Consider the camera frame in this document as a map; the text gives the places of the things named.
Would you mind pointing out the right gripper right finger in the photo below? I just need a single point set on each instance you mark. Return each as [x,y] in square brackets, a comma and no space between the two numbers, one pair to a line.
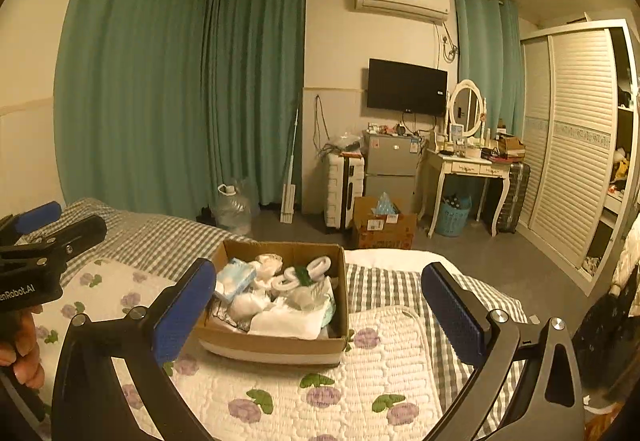
[547,401]

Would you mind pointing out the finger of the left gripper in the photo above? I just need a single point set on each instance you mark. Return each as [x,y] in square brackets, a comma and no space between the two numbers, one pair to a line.
[13,227]
[57,248]

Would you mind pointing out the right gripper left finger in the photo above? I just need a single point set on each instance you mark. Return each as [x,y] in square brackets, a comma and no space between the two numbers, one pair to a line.
[88,402]

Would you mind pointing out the light blue tissue packet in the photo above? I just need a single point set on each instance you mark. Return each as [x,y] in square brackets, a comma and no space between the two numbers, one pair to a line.
[233,279]

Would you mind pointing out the white fluffy soft cloth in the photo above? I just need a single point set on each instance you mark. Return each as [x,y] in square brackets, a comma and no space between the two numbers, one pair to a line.
[246,305]

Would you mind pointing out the white cotton towel pack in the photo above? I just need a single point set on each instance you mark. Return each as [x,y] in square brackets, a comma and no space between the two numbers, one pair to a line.
[301,313]

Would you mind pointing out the green white chenille toy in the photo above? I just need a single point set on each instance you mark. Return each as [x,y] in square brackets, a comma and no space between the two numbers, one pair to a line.
[293,277]

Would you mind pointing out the cream soft cloth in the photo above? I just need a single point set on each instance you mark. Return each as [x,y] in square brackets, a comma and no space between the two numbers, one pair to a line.
[267,265]

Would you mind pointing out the person's left hand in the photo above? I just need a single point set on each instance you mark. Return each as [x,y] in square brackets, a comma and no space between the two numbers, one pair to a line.
[20,351]

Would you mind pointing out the white floral quilted blanket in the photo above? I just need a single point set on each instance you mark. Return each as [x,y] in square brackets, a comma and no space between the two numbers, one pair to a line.
[383,389]

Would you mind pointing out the white jacket on chair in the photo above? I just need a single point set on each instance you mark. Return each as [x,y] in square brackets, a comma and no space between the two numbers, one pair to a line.
[627,268]

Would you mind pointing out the clear water jug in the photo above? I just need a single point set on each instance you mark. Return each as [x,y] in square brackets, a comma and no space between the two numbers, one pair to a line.
[232,210]

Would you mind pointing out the grey checkered bed sheet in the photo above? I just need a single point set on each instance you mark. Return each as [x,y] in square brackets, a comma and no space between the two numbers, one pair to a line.
[165,246]

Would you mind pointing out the teal window curtain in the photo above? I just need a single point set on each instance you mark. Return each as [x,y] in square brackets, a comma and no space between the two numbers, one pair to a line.
[159,102]

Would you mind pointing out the blue laundry basket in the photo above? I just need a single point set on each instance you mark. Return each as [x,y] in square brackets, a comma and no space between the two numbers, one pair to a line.
[453,213]

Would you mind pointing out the brown cardboard box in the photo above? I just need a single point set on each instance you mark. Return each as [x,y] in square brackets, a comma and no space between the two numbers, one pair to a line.
[219,334]

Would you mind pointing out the cardboard box on floor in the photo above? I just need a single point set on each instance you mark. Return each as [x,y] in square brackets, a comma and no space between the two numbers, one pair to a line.
[370,230]

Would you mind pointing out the dark striped suitcase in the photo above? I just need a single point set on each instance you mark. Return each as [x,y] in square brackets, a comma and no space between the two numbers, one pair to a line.
[513,205]

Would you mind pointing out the white flat mop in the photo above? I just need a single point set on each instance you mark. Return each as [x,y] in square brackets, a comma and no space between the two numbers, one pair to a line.
[287,209]

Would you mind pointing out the white louvered wardrobe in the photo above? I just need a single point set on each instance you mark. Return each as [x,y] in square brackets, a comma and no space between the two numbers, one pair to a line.
[581,131]

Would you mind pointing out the white dressing table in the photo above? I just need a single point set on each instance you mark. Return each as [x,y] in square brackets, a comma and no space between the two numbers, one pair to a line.
[441,173]

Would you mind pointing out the silver mini fridge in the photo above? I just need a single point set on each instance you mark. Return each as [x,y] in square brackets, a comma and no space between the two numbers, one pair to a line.
[391,165]

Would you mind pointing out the white black suitcase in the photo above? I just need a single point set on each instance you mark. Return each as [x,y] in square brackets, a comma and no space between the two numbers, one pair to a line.
[344,183]

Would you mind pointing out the white oval vanity mirror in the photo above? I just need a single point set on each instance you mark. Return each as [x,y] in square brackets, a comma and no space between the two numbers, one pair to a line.
[466,110]

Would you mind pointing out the teal curtain beside wardrobe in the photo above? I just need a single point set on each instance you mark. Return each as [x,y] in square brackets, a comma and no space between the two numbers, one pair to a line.
[491,55]

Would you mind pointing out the black wall television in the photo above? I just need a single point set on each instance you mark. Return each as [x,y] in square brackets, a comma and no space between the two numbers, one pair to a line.
[407,88]

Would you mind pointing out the white wall air conditioner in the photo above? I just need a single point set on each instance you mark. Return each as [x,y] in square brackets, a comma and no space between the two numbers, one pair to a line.
[437,11]

